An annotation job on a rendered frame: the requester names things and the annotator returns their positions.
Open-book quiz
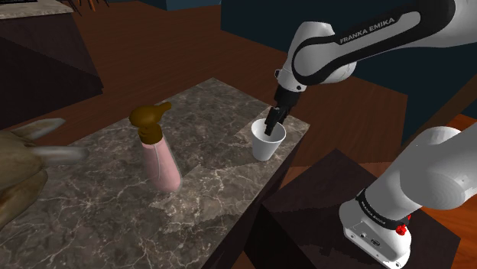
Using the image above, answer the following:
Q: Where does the white cup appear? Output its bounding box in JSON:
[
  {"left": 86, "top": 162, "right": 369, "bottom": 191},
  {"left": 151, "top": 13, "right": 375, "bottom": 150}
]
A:
[{"left": 250, "top": 118, "right": 287, "bottom": 163}]

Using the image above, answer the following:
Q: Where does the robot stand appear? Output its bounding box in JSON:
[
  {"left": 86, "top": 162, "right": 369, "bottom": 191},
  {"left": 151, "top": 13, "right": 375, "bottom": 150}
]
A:
[{"left": 244, "top": 148, "right": 463, "bottom": 269}]

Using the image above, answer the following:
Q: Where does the pink spray bottle brown head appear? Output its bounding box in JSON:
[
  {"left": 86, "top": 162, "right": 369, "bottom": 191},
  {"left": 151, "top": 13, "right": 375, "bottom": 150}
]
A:
[{"left": 128, "top": 101, "right": 183, "bottom": 194}]

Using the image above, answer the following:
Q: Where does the marble top table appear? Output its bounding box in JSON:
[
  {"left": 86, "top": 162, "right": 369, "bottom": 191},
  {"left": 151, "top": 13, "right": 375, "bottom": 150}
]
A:
[{"left": 0, "top": 76, "right": 311, "bottom": 269}]

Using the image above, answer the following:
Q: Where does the dark cabinet with pale top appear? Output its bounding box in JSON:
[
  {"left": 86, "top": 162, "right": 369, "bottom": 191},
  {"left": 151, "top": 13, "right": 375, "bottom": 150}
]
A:
[{"left": 0, "top": 0, "right": 105, "bottom": 130}]

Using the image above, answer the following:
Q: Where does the tan animal figure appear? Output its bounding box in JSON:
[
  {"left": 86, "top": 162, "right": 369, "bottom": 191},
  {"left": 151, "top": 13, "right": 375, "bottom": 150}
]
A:
[{"left": 0, "top": 118, "right": 91, "bottom": 229}]

